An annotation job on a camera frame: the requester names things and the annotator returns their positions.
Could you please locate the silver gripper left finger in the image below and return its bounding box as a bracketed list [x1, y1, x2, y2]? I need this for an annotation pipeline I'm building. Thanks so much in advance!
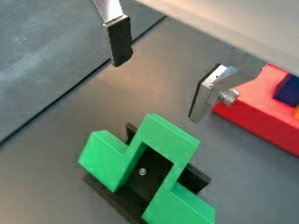
[92, 0, 134, 67]

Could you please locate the red base board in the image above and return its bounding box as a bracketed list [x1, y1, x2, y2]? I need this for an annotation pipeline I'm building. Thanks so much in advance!
[212, 64, 299, 157]

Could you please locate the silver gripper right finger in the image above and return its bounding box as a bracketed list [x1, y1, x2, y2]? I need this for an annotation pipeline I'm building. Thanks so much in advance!
[188, 50, 267, 123]

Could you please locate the black fixture bracket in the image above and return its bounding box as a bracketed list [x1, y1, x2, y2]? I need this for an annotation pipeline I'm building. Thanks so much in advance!
[84, 123, 211, 224]

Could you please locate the yellow long bar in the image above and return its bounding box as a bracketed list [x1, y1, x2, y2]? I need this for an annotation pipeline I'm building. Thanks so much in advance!
[294, 105, 299, 121]

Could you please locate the green zigzag block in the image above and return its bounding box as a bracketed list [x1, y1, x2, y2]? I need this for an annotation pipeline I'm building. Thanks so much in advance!
[79, 114, 216, 224]

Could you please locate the blue left rear post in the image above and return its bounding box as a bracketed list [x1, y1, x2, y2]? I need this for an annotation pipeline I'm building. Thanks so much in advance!
[274, 73, 299, 107]

